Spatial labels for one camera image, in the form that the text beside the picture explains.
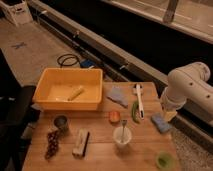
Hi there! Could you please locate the metal fork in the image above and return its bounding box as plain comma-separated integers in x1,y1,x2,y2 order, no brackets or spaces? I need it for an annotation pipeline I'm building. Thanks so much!
121,119,127,143

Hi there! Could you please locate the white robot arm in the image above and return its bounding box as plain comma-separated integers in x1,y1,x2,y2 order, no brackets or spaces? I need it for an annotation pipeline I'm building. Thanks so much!
160,62,213,122

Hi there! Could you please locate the green plastic cup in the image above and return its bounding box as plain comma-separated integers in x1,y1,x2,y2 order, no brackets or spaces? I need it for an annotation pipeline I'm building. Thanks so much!
156,152,174,171

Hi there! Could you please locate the light blue cloth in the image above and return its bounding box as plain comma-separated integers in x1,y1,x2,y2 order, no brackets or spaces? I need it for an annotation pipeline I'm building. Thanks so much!
107,86,128,108

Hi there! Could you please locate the yellow corn cob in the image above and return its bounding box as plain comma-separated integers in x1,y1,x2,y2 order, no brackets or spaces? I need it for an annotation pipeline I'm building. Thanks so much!
68,86,84,101

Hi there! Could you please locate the blue object on floor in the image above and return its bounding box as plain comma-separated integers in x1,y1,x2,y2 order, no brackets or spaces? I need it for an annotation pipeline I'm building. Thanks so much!
80,59,95,68

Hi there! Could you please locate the white dish brush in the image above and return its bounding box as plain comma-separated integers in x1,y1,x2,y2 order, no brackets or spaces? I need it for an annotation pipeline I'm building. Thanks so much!
133,83,144,119

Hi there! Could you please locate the green pea pod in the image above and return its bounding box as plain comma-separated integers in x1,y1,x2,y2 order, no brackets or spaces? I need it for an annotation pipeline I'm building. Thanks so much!
131,101,140,124

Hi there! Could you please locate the yellow plastic bin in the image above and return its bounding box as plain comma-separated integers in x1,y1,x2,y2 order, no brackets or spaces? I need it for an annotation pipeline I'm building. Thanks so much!
33,68,103,110

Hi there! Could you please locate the metal tin can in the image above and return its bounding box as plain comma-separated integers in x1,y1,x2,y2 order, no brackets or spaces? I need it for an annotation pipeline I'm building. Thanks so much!
54,115,69,133

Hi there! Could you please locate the blue yellow sponge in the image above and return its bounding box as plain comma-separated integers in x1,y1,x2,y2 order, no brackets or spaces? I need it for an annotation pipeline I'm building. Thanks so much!
151,113,171,134

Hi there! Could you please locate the wooden whiteboard eraser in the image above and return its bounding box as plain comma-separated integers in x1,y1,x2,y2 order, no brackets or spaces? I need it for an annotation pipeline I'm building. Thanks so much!
72,129,90,157

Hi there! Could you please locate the purple grape bunch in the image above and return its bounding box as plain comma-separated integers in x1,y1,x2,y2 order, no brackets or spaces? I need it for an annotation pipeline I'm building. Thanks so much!
45,131,59,160

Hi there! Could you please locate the black chair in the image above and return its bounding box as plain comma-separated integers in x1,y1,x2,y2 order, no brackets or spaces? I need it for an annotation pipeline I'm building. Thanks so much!
0,49,35,171

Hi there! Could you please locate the white storage crate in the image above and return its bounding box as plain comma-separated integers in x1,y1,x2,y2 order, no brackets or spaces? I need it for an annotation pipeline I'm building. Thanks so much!
0,0,33,27

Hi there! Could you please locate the coiled black cable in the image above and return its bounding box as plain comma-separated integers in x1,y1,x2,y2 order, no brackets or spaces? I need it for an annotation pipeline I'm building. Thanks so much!
56,53,81,68

